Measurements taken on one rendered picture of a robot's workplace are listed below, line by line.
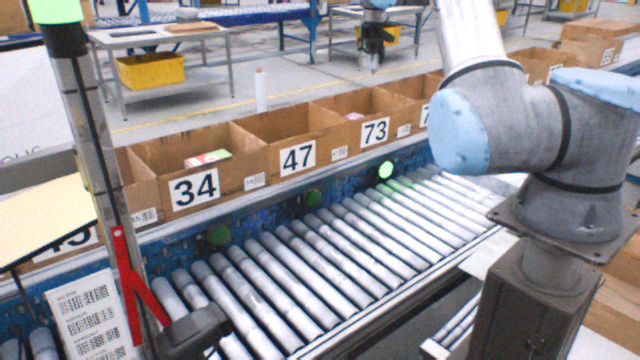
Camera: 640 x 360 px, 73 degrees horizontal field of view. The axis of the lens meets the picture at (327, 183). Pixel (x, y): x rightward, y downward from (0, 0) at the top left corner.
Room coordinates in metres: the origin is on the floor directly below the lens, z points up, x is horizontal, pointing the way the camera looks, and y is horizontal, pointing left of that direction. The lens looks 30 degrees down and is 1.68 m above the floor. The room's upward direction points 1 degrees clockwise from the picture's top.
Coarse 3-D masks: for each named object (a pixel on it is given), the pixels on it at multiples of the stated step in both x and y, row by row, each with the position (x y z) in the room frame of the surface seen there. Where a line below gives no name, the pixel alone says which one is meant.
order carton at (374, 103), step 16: (336, 96) 1.94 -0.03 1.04; (352, 96) 2.00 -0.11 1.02; (368, 96) 2.07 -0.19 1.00; (384, 96) 2.02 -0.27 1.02; (400, 96) 1.94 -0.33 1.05; (336, 112) 1.94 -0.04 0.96; (352, 112) 2.00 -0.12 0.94; (368, 112) 2.07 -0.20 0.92; (384, 112) 1.73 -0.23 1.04; (400, 112) 1.79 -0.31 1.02; (352, 128) 1.62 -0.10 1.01; (352, 144) 1.62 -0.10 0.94; (384, 144) 1.74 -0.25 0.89
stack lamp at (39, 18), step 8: (32, 0) 0.51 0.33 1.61; (40, 0) 0.50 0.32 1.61; (48, 0) 0.50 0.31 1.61; (56, 0) 0.51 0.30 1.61; (64, 0) 0.51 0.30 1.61; (72, 0) 0.52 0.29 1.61; (32, 8) 0.51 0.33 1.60; (40, 8) 0.50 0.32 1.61; (48, 8) 0.50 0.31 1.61; (56, 8) 0.51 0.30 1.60; (64, 8) 0.51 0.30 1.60; (72, 8) 0.52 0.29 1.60; (32, 16) 0.51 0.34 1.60; (40, 16) 0.50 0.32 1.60; (48, 16) 0.50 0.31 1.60; (56, 16) 0.51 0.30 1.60; (64, 16) 0.51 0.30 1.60; (72, 16) 0.52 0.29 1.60; (80, 16) 0.53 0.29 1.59
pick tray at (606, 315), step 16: (624, 256) 1.05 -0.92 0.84; (608, 272) 1.06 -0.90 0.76; (624, 272) 1.03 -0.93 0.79; (608, 288) 0.99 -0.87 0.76; (624, 288) 1.00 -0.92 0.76; (592, 304) 0.85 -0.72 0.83; (608, 304) 0.92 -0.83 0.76; (624, 304) 0.93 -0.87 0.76; (592, 320) 0.84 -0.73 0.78; (608, 320) 0.82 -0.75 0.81; (624, 320) 0.79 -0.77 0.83; (608, 336) 0.81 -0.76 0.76; (624, 336) 0.78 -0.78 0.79
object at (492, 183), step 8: (464, 176) 1.72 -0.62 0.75; (480, 176) 1.66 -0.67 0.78; (488, 176) 1.63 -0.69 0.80; (480, 184) 1.65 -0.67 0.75; (488, 184) 1.62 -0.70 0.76; (496, 184) 1.60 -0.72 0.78; (504, 184) 1.57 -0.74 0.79; (512, 184) 1.55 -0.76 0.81; (496, 192) 1.59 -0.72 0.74; (504, 192) 1.56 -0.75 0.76; (512, 192) 1.54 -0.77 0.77
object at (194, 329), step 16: (208, 304) 0.58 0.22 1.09; (192, 320) 0.54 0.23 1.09; (208, 320) 0.54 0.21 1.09; (224, 320) 0.54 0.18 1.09; (160, 336) 0.51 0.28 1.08; (176, 336) 0.51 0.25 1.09; (192, 336) 0.51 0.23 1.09; (208, 336) 0.52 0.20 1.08; (224, 336) 0.54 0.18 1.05; (176, 352) 0.48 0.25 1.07; (192, 352) 0.49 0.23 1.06
